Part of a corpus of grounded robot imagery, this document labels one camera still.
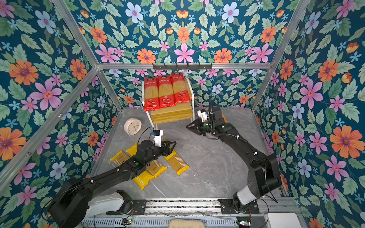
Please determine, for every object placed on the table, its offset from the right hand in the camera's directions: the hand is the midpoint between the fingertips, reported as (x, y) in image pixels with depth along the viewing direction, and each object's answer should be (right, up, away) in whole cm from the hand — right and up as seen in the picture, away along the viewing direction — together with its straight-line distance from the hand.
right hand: (187, 125), depth 77 cm
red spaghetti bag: (-20, +16, +1) cm, 25 cm away
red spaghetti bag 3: (-4, +18, +2) cm, 18 cm away
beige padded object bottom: (0, -47, -10) cm, 48 cm away
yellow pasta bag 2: (-20, -27, +9) cm, 34 cm away
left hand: (-7, -8, +1) cm, 11 cm away
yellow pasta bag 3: (-26, -32, +4) cm, 41 cm away
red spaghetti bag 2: (-12, +18, +3) cm, 22 cm away
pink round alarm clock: (-40, -1, +22) cm, 45 cm away
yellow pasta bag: (-7, -24, +11) cm, 27 cm away
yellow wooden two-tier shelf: (-5, +8, +15) cm, 18 cm away
